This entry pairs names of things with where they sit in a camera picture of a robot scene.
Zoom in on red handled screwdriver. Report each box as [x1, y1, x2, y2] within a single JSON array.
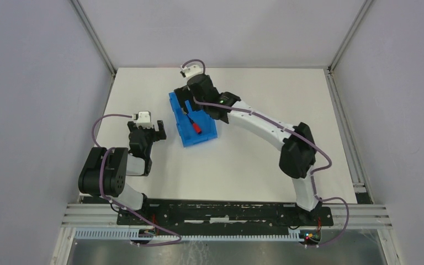
[[186, 114, 202, 135]]

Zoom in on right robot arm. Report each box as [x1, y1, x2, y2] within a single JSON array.
[[174, 70, 319, 225]]

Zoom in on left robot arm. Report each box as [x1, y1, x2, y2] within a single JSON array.
[[78, 120, 167, 225]]

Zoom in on blue plastic bin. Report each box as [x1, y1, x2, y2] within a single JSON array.
[[169, 92, 218, 147]]

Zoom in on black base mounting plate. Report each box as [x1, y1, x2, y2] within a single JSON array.
[[116, 199, 334, 237]]

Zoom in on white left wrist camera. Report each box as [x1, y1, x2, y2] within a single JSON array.
[[132, 111, 153, 129]]

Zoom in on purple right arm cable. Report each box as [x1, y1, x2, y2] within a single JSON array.
[[181, 59, 350, 248]]

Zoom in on aluminium front rail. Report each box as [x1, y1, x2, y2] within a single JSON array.
[[61, 202, 393, 229]]

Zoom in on aluminium frame rail left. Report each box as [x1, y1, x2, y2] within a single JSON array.
[[69, 0, 117, 78]]

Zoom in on aluminium frame rail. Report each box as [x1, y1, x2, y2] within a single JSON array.
[[69, 0, 117, 78], [324, 1, 374, 204]]

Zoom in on white slotted cable duct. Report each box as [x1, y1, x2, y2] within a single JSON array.
[[74, 228, 304, 242]]

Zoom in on aluminium frame rail right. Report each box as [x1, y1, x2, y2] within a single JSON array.
[[324, 1, 374, 204]]

